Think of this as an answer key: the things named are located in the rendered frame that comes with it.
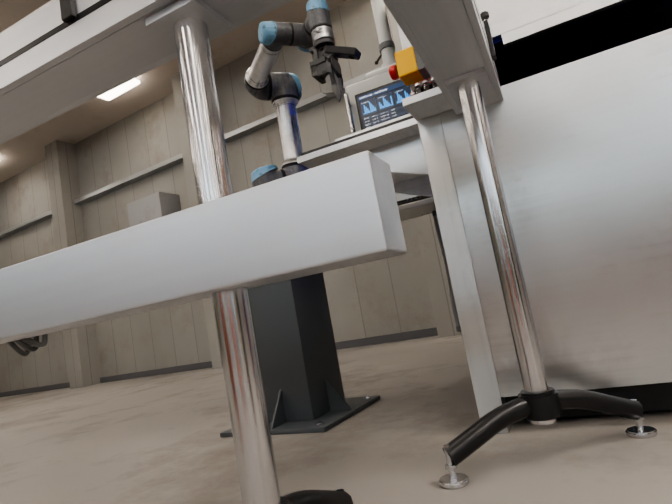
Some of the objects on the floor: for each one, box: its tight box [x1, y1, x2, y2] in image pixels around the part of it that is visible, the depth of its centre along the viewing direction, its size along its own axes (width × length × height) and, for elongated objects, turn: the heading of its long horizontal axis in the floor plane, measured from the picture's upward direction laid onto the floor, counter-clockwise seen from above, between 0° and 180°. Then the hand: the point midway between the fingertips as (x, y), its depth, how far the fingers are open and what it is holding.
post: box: [397, 23, 511, 434], centre depth 140 cm, size 6×6×210 cm
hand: (340, 97), depth 160 cm, fingers closed
